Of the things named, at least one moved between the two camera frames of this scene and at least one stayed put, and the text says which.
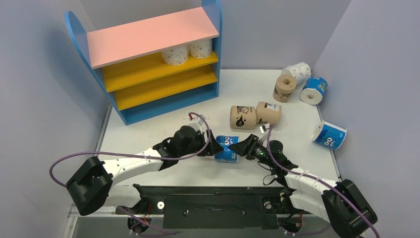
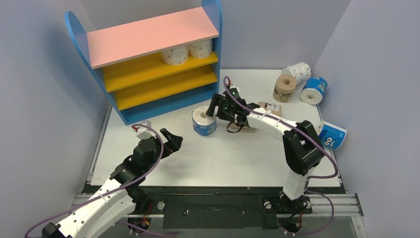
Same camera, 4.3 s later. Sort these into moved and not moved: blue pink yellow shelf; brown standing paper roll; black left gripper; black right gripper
Moved: black left gripper; black right gripper
Not moved: blue pink yellow shelf; brown standing paper roll
